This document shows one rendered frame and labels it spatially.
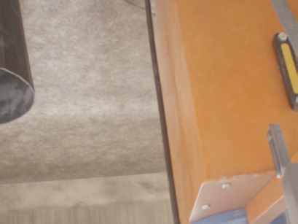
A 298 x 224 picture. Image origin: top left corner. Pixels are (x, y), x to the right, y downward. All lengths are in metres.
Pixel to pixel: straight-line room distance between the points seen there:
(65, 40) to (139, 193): 1.29
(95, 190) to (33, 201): 0.32
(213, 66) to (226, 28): 0.09
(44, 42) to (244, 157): 0.83
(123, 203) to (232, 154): 1.79
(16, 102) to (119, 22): 0.37
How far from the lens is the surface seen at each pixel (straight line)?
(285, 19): 0.73
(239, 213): 0.96
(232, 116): 0.81
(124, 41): 1.47
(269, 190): 0.81
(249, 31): 0.90
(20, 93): 1.27
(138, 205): 2.54
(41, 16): 1.35
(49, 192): 2.57
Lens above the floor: 0.82
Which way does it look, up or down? 26 degrees down
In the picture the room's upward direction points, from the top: 173 degrees clockwise
